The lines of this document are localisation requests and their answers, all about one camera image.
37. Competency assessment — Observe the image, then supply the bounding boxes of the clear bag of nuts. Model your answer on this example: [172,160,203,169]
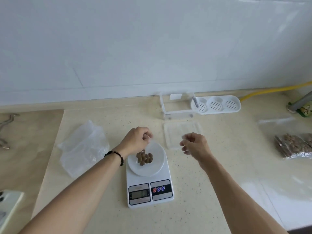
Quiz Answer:
[274,133,312,159]

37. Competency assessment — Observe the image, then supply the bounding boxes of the metal hook tool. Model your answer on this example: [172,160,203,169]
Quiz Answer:
[0,113,20,150]

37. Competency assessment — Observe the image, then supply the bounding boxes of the green nut packet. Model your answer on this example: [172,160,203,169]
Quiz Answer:
[287,101,312,118]

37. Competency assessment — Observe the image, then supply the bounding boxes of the clear plastic bags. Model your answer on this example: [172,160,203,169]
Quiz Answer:
[57,120,110,178]

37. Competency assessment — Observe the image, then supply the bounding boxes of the white round plate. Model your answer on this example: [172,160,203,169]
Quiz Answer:
[127,141,166,177]

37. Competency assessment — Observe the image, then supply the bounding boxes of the person's left hand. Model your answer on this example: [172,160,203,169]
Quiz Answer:
[119,127,153,156]

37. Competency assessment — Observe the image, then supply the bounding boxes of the grey pipe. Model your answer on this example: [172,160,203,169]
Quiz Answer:
[288,91,312,112]

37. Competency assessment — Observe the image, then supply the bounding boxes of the yellow hose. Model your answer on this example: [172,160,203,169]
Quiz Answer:
[239,81,312,103]

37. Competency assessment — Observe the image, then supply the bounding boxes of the clear plastic lid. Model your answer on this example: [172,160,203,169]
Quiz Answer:
[163,120,204,150]

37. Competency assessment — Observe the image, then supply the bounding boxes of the person's left forearm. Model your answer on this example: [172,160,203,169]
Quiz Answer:
[18,146,126,234]

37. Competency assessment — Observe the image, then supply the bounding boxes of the white smartphone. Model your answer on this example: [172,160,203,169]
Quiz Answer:
[0,190,25,234]

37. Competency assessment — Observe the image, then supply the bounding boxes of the clear acrylic box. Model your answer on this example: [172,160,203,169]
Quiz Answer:
[159,91,196,120]

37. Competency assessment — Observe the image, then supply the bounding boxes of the person's right forearm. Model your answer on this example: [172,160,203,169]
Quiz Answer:
[199,153,289,234]

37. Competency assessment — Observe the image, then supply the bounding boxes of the black bead bracelet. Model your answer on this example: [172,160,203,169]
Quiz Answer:
[104,150,124,166]

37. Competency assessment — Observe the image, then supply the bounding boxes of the white perforated holder tray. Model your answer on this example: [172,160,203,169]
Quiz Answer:
[191,95,241,115]

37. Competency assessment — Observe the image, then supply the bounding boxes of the pile of brown nuts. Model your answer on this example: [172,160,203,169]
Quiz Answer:
[136,150,153,166]

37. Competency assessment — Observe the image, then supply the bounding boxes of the white digital kitchen scale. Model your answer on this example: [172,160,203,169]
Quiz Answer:
[126,157,175,208]

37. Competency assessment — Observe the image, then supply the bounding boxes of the person's right hand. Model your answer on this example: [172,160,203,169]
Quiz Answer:
[180,133,213,164]

